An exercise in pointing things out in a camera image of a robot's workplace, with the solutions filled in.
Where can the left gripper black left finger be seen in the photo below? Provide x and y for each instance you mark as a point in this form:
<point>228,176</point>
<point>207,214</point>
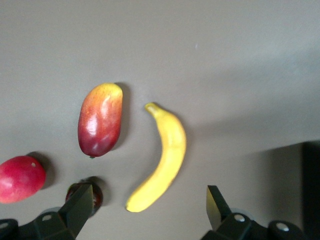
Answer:
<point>72,215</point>

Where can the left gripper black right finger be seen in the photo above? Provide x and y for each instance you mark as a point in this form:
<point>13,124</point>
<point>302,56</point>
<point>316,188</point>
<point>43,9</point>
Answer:
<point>220,215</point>

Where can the yellow banana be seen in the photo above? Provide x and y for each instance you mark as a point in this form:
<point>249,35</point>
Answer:
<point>172,145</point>

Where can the red yellow mango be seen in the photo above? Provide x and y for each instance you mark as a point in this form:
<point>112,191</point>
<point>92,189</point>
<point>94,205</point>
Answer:
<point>100,120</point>

